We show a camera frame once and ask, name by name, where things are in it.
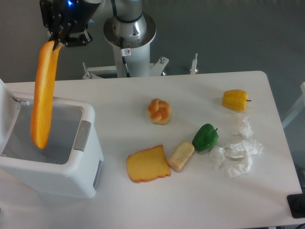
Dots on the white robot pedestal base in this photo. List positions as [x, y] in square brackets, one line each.
[131, 50]

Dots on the long orange bread loaf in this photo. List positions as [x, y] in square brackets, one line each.
[40, 124]

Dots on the upper crumpled white tissue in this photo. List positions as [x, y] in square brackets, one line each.
[242, 127]

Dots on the orange toast slice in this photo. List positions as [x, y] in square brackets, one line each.
[147, 165]

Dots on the yellow bell pepper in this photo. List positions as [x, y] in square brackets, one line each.
[235, 100]

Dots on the large crumpled white tissue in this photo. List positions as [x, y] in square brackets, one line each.
[241, 154]

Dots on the white frame at right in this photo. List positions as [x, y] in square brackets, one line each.
[295, 109]

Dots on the green bell pepper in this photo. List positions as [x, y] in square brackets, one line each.
[205, 137]

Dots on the black device at edge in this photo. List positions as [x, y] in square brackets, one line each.
[296, 204]

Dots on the knotted bread roll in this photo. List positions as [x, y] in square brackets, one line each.
[159, 111]

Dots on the pale small bread loaf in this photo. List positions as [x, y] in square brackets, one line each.
[181, 155]

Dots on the white trash can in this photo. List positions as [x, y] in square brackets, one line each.
[69, 164]

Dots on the small crumpled white tissue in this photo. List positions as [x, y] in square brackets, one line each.
[217, 155]

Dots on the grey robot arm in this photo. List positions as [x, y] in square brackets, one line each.
[124, 10]

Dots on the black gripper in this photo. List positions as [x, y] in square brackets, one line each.
[64, 17]

